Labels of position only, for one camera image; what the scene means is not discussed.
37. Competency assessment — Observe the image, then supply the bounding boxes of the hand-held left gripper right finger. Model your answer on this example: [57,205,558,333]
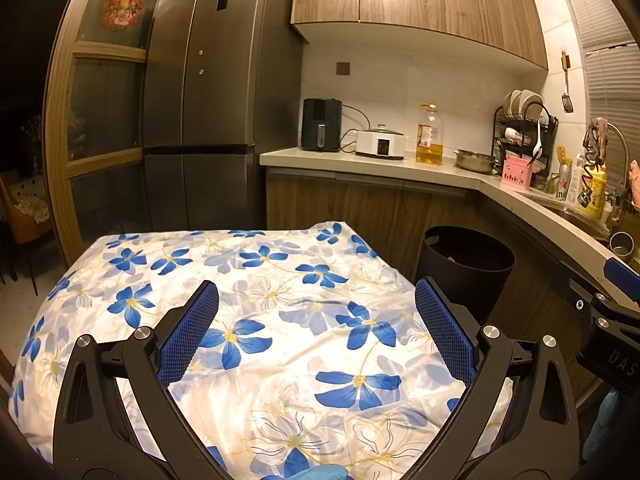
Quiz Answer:
[410,276,581,480]

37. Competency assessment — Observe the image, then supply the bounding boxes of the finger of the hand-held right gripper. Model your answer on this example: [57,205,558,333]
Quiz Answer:
[552,262,613,313]
[602,257,640,293]

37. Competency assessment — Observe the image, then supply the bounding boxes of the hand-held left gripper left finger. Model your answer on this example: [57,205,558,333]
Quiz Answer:
[52,280,231,480]

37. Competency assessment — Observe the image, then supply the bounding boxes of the black trash bin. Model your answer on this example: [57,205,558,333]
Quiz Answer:
[416,225,516,326]

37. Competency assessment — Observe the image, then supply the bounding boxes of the person's right hand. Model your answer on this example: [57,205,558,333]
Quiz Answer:
[582,389,621,456]

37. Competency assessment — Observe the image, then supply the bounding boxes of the person's left hand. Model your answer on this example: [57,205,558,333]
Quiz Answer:
[287,465,351,480]

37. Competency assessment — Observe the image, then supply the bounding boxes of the steel cup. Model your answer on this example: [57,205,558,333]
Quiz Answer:
[609,231,636,258]

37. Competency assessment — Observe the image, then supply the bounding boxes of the steel sink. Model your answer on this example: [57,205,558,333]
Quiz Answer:
[537,200,613,241]

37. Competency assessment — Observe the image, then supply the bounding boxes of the yellow dish soap bottle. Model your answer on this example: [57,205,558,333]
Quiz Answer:
[580,162,608,219]

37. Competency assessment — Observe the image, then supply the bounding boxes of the beer can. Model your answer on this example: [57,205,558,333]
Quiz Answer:
[555,162,572,201]

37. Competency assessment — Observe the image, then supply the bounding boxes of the blue floral tablecloth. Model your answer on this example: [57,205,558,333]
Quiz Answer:
[7,220,516,480]

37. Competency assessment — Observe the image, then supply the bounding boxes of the steel faucet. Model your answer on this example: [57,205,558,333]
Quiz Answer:
[587,120,631,231]

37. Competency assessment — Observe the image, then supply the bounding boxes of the pink utensil basket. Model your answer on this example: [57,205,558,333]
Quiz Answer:
[501,156,534,191]

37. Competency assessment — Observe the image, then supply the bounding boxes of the pink rag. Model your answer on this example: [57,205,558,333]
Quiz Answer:
[584,117,610,161]

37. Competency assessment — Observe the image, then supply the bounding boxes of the wooden lower cabinet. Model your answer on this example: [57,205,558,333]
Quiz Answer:
[265,167,608,411]

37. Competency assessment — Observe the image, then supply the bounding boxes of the wooden cabinet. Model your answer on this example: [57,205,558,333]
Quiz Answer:
[265,167,608,411]
[290,0,550,71]

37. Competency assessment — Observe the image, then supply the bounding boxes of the black dish rack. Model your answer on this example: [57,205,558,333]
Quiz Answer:
[492,105,560,181]

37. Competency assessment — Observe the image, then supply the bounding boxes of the steel bowl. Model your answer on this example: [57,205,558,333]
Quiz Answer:
[453,149,498,174]

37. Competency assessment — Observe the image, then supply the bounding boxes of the cooking oil bottle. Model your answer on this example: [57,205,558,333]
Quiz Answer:
[416,103,446,167]

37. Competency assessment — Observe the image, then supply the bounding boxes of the metal spatula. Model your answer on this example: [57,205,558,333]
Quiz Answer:
[560,51,574,113]

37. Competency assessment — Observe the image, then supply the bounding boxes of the window blinds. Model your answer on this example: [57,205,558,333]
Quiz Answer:
[557,0,640,201]

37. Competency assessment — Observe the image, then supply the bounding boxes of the white electric cooker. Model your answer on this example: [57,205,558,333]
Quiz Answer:
[355,125,406,161]

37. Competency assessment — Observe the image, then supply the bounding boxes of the orange chair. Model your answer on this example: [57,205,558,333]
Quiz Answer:
[0,172,53,246]

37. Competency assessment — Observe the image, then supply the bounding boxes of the beige kitchen countertop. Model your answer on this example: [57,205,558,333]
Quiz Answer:
[260,147,640,281]

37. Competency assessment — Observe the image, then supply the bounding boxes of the black air fryer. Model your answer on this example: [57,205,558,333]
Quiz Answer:
[301,98,343,152]

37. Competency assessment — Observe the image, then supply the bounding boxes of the wooden glass door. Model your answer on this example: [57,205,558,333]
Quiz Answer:
[44,0,196,266]

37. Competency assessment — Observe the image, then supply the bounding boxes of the dark grey refrigerator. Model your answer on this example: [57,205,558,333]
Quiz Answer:
[141,0,306,233]

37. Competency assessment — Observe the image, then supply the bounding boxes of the wooden upper cabinet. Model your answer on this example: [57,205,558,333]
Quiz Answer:
[290,0,550,71]

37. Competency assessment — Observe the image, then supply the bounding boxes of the red round door decoration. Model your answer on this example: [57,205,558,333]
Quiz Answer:
[102,0,151,31]

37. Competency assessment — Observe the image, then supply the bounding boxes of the black coiled cord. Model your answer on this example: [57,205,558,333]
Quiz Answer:
[577,160,598,208]

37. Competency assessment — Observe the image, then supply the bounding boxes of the black power cable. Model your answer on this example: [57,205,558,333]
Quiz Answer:
[340,105,371,153]

